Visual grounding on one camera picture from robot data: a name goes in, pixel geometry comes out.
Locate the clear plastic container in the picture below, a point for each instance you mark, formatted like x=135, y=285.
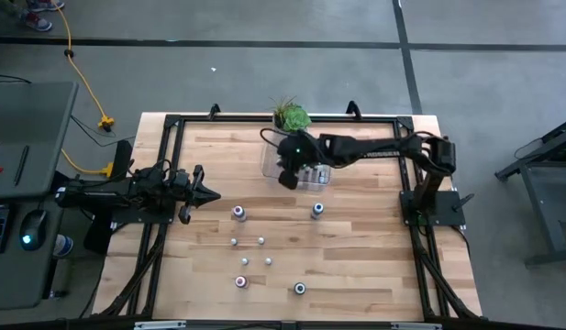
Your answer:
x=269, y=160

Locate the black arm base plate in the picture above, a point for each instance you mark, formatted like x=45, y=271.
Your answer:
x=145, y=217
x=447, y=211

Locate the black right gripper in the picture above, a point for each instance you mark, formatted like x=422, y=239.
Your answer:
x=294, y=156

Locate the dark grey metal table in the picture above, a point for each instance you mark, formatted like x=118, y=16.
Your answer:
x=541, y=215

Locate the green succulent plant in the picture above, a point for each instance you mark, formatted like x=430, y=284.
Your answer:
x=292, y=117

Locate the grey metal frame bracket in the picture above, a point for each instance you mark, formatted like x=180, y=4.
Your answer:
x=415, y=326
x=159, y=325

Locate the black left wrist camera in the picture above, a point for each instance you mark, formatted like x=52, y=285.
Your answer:
x=180, y=185

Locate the large pink food colouring bottle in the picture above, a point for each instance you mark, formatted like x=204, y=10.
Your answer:
x=240, y=281

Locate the black pen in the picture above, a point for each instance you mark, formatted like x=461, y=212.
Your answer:
x=21, y=165

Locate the black angled panel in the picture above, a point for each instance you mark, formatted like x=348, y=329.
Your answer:
x=122, y=158

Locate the small teal dropper bottle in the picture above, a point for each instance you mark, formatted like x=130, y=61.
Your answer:
x=244, y=261

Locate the large blue food colouring bottle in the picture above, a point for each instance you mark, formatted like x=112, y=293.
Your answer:
x=317, y=210

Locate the black aluminium frame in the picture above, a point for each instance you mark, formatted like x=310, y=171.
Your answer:
x=218, y=118

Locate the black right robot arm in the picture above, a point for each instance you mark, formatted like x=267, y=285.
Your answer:
x=369, y=147

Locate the black computer mouse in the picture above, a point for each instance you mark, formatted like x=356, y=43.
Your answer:
x=32, y=230

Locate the large black food colouring bottle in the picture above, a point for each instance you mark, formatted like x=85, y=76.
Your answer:
x=300, y=288

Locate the white and blue cup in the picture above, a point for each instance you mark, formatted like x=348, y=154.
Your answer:
x=62, y=245

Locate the large violet food colouring bottle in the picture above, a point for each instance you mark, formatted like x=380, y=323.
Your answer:
x=238, y=213

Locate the dark grey desk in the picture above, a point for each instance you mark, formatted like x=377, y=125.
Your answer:
x=35, y=114

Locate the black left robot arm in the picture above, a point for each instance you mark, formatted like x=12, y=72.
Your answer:
x=99, y=197

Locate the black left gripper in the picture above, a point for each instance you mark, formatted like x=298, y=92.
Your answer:
x=186, y=211

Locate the small green dropper bottle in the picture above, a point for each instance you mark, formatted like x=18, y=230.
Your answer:
x=268, y=261

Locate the person's shoe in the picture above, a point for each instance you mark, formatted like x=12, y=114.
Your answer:
x=45, y=4
x=37, y=22

